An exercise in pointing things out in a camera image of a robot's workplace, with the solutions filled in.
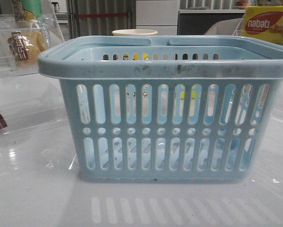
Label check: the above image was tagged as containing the packaged yellow bread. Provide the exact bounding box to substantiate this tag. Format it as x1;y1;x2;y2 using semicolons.
8;31;46;63

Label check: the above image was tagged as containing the light blue plastic basket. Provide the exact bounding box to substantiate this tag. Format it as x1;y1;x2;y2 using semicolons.
38;35;283;181

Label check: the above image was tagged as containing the white paper cup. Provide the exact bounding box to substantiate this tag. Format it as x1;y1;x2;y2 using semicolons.
112;29;158;36

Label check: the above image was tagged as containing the white cabinet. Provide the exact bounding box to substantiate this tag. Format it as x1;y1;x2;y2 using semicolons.
135;0;180;35

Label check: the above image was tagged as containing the clear acrylic display stand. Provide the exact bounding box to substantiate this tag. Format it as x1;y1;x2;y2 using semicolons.
0;14;64;79

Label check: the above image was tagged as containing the green yellow cartoon box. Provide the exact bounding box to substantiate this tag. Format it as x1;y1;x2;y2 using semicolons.
11;0;42;21

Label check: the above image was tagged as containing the yellow nabati wafer box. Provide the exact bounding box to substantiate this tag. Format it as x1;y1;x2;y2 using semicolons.
239;6;283;45

